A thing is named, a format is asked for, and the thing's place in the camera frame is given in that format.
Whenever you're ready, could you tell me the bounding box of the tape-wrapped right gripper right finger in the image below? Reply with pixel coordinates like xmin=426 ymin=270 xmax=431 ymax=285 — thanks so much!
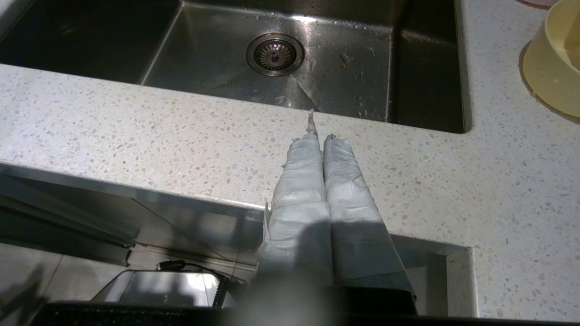
xmin=323 ymin=134 xmax=417 ymax=315

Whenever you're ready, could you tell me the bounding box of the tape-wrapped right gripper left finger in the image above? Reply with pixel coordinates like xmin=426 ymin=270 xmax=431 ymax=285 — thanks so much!
xmin=256 ymin=109 xmax=334 ymax=290

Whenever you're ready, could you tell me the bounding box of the yellow plastic bowl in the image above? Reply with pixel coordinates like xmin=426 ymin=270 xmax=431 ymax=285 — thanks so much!
xmin=521 ymin=0 xmax=580 ymax=119

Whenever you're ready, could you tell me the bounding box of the shiny metal robot base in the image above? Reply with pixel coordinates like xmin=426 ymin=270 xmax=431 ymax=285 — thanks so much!
xmin=91 ymin=269 xmax=236 ymax=308

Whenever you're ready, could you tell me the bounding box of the stainless steel sink basin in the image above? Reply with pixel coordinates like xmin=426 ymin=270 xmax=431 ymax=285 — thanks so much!
xmin=0 ymin=0 xmax=472 ymax=134

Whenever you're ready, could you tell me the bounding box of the under-counter cabinet front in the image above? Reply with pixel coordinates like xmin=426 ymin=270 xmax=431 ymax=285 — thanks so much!
xmin=0 ymin=161 xmax=472 ymax=317

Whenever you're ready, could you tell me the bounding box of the round metal drain strainer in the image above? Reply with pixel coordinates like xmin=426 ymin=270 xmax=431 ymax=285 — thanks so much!
xmin=246 ymin=32 xmax=305 ymax=77

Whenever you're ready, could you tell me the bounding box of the black coiled cable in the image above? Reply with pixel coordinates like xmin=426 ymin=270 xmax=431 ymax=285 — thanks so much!
xmin=156 ymin=260 xmax=247 ymax=308

